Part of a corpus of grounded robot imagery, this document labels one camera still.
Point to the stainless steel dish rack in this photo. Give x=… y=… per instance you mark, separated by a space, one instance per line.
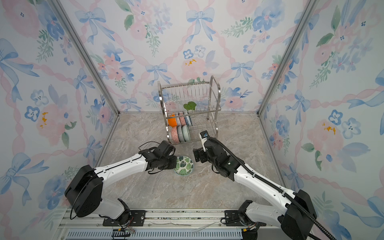
x=205 y=93

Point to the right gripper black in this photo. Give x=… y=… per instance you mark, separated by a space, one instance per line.
x=201 y=152

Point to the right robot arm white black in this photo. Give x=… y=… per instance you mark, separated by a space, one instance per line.
x=292 y=211

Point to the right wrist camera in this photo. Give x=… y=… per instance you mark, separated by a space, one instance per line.
x=204 y=137

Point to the pale green plate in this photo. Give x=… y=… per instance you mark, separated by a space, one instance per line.
x=186 y=133

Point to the blue white patterned plate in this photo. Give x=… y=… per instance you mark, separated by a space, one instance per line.
x=188 y=121

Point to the black white floral bowl front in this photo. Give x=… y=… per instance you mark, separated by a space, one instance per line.
x=174 y=135

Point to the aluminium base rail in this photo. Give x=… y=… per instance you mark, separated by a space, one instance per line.
x=166 y=224

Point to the green leaf pattern bowl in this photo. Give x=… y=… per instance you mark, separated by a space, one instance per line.
x=184 y=166

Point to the black white floral bowl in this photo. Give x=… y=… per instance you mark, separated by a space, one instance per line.
x=174 y=135
x=182 y=120

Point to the dark blue flower bowl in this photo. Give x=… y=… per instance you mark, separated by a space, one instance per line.
x=180 y=134

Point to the white bowl orange outside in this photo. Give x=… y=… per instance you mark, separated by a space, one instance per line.
x=172 y=121

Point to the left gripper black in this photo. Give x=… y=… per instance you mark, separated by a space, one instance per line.
x=173 y=165

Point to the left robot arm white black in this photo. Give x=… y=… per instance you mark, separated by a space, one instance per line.
x=85 y=192

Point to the green leaf-shaped dish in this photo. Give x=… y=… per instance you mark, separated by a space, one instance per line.
x=190 y=106

